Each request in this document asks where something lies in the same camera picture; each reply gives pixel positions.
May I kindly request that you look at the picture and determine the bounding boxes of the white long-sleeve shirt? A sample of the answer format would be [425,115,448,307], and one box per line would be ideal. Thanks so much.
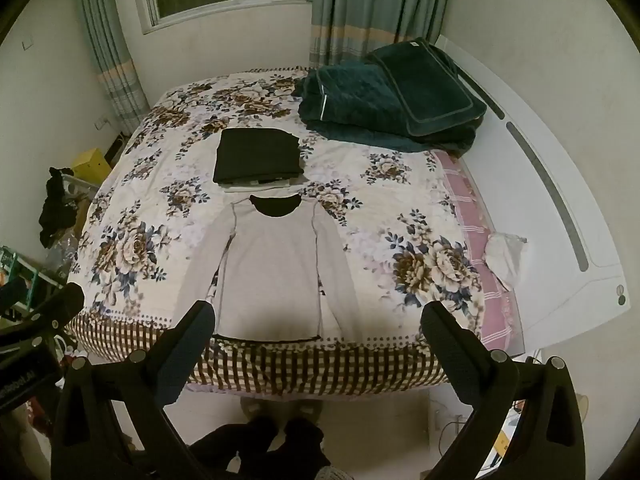
[176,195,369,346]

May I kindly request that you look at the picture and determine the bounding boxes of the pink striped sheet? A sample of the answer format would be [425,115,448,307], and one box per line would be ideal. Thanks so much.
[432,150,522,352]

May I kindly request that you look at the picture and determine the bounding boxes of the yellow box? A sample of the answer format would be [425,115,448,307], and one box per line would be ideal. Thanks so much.
[72,147,114,187]

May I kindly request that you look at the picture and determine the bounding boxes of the floral bedspread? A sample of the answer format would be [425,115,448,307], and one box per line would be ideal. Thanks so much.
[65,66,490,397]

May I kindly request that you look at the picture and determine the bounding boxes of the dark green cushion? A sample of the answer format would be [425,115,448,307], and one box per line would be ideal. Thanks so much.
[369,37,489,137]

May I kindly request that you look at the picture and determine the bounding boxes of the black hanging garment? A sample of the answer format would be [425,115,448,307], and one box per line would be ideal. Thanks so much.
[39,166,77,250]

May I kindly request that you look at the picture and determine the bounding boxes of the grey-green striped curtain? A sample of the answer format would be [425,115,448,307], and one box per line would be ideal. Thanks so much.
[307,0,457,74]
[72,0,151,136]

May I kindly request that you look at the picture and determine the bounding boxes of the dark green blanket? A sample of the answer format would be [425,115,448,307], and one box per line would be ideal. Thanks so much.
[292,62,479,157]

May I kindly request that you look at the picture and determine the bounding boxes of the green crate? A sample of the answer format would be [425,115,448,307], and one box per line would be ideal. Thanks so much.
[0,245,66,312]

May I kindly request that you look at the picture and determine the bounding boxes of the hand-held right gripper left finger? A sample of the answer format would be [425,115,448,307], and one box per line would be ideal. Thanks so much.
[51,300,217,480]

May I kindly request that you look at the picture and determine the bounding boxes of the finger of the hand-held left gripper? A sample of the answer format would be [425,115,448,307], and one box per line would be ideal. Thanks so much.
[0,282,85,356]

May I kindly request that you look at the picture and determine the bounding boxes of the white crumpled cloth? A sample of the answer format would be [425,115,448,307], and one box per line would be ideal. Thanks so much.
[482,231,529,292]

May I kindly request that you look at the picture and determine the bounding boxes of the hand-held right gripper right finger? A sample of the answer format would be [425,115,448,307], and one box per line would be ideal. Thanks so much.
[420,301,587,480]

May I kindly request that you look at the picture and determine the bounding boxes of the person's legs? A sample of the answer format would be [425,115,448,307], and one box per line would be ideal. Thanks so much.
[189,416,332,480]

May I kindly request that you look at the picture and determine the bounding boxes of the white folded garment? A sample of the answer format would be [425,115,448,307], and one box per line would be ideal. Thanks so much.
[223,175,301,194]

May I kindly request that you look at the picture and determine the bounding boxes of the black folded garment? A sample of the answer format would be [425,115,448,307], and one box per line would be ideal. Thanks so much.
[212,128,304,184]

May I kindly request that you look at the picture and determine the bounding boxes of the white headboard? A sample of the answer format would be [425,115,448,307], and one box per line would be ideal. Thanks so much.
[434,35,629,357]

